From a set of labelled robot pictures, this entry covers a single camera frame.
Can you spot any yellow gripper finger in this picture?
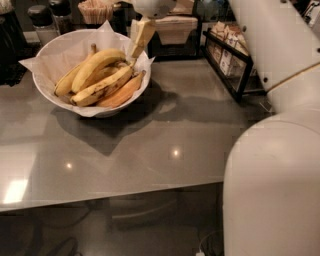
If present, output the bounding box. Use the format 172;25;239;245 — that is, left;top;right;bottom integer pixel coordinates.
135;17;156;48
128;20;142;59

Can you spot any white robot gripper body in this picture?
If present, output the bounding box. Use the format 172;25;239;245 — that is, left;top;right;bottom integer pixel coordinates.
132;0;176;19

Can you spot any large top yellow banana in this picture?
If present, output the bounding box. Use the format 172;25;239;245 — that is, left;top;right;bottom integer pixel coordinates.
72;48;126;93

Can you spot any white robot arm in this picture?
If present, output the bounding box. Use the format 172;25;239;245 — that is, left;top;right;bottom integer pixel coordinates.
223;0;320;256

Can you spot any middle hidden yellow banana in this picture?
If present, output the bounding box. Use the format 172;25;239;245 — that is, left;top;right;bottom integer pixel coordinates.
87;62;127;85

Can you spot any orange ripe banana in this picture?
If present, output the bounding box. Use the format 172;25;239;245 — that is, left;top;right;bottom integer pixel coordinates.
97;71;145;108

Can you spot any spotted front yellow banana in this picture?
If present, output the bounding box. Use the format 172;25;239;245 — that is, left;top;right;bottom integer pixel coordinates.
70;64;133;107

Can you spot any white paper bowl liner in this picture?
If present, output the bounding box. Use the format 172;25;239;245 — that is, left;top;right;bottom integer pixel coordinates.
18;20;155;118

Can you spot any left yellow banana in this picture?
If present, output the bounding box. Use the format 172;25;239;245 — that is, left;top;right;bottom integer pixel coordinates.
54;43;97;96

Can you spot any black napkin dispenser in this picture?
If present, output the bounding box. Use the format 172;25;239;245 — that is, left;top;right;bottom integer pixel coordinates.
147;0;202;59

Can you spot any wooden stir stick cup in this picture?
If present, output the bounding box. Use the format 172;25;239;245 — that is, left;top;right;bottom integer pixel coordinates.
78;0;113;25

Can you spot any dark shaker bottle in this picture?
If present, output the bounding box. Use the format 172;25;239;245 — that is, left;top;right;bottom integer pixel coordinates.
48;0;73;34

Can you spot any glass shaker black lid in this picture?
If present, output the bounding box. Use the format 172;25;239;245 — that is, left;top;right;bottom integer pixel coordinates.
27;5;58;45

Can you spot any black machine at left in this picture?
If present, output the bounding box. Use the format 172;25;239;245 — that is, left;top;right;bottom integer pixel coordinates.
0;0;37;86

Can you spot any black wire condiment rack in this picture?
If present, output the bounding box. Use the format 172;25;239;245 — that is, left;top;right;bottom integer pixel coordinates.
201;21;265;102

